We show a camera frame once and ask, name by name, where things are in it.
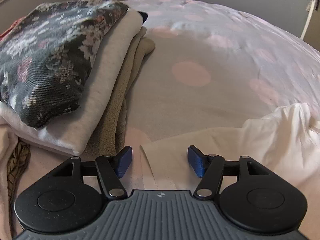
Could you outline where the beige door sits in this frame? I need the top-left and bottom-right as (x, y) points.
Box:
(300, 0), (320, 42)

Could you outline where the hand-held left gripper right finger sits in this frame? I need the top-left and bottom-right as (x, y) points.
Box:
(187, 145), (270, 200)

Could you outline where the pink leaf print cloth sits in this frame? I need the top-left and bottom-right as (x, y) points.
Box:
(0, 122), (75, 238)

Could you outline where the dark floral folded garment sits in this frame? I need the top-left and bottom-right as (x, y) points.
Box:
(0, 0), (129, 129)

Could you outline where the light grey folded sweatshirt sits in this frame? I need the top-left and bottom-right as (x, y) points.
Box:
(0, 9), (144, 156)

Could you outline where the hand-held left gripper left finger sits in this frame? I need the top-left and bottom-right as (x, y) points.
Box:
(51, 146), (133, 200)

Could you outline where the red cloth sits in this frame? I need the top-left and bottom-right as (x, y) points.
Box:
(0, 17), (28, 41)

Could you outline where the bed with polka dot sheet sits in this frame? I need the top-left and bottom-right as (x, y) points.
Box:
(82, 0), (320, 195)

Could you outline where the dark navy garment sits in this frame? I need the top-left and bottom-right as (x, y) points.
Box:
(138, 11), (149, 27)

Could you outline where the white shirt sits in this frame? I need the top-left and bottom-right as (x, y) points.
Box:
(139, 102), (320, 198)

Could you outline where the beige fleece folded garment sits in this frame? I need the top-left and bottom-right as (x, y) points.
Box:
(80, 26), (156, 161)

